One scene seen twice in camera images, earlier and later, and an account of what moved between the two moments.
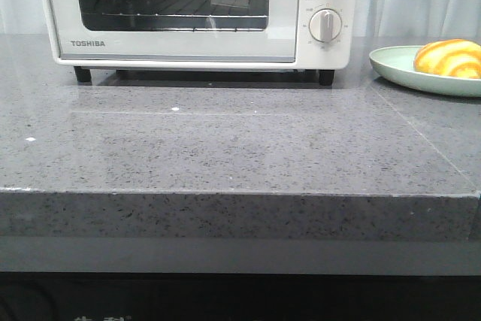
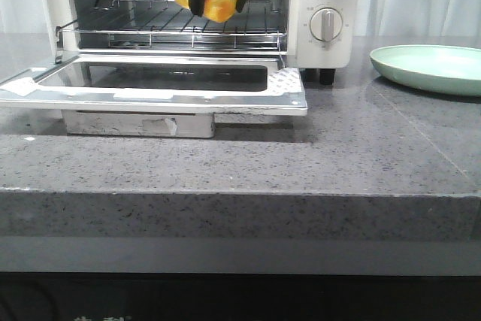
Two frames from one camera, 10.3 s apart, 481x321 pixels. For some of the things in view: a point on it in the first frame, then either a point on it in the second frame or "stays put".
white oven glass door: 174,10 → 239,85
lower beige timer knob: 325,25 stays put
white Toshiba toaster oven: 202,15 stays put
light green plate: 396,63 stays put
